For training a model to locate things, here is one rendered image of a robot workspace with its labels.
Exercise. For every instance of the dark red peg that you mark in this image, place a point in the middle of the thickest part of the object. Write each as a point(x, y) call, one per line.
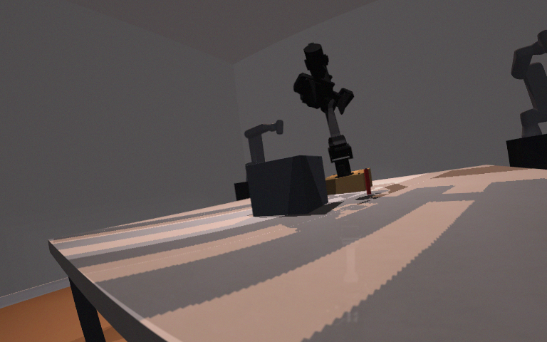
point(367, 181)

